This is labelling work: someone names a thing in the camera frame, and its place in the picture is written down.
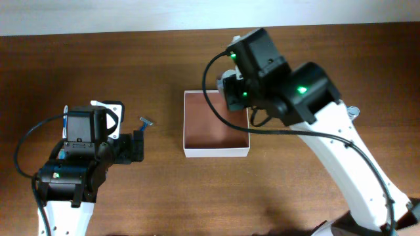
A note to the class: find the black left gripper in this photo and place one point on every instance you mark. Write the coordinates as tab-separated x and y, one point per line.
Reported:
128	155

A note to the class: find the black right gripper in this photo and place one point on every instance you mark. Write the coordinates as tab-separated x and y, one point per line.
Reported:
232	98

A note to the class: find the blue disposable razor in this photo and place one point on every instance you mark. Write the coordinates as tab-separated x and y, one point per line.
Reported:
145	123

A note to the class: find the teal mouthwash bottle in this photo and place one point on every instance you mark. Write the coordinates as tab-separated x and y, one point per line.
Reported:
353	112

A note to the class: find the clear soap pump bottle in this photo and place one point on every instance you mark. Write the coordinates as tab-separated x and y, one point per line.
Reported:
220	80

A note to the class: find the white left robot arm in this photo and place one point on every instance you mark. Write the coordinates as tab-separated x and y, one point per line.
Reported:
66	187

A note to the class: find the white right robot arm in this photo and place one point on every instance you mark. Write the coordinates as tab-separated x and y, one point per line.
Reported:
309	105

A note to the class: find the white cardboard box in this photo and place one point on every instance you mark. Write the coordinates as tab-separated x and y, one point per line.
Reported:
205	136

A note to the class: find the blue white toothbrush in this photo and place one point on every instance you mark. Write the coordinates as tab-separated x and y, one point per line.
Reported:
65	121

